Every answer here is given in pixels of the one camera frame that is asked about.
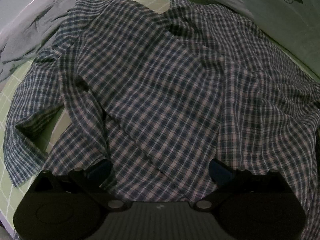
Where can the grey garment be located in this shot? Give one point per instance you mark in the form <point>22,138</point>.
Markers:
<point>30,37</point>

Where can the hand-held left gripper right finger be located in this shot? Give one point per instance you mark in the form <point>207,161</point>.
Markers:
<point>220,172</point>

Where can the blue plaid shirt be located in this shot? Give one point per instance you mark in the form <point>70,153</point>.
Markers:
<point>162,92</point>

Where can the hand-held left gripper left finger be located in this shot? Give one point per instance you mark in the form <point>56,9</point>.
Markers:
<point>101,170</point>

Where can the pale printed bed sheet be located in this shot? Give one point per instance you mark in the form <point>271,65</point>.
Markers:
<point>275,17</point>

